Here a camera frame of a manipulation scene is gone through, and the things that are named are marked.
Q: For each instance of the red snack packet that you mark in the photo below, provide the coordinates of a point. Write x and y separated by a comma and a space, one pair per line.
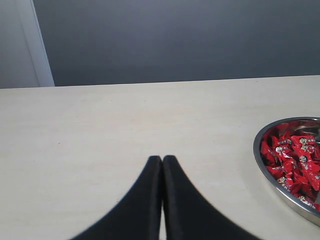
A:
305, 146

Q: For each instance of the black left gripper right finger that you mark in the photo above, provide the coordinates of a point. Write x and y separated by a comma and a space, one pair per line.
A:
188, 215

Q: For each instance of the round steel plate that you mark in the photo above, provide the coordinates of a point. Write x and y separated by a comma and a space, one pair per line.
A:
289, 199

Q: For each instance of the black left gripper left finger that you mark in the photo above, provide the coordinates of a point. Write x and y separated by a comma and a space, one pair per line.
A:
137, 216

